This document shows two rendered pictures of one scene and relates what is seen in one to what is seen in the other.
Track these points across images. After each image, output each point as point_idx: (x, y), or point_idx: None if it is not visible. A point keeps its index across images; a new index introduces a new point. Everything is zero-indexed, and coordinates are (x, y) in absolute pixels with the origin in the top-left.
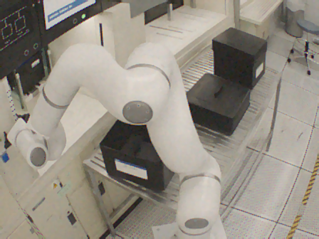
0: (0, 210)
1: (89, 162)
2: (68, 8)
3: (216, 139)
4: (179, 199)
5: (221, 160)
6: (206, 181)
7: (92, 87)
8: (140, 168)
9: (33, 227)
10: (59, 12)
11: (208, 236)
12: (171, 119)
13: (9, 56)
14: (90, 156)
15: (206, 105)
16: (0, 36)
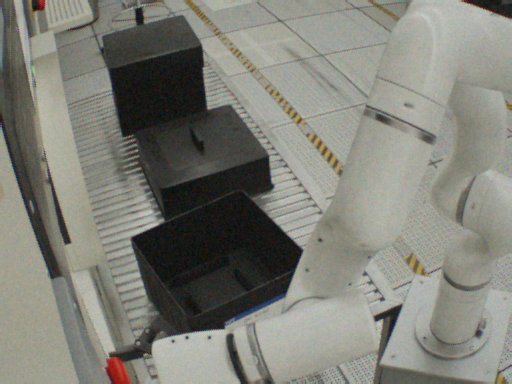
0: None
1: (155, 382)
2: (26, 47)
3: (262, 207)
4: (492, 213)
5: (313, 223)
6: (489, 170)
7: (485, 65)
8: (275, 300)
9: None
10: (27, 58)
11: None
12: None
13: (47, 193)
14: (141, 372)
15: (209, 168)
16: (28, 126)
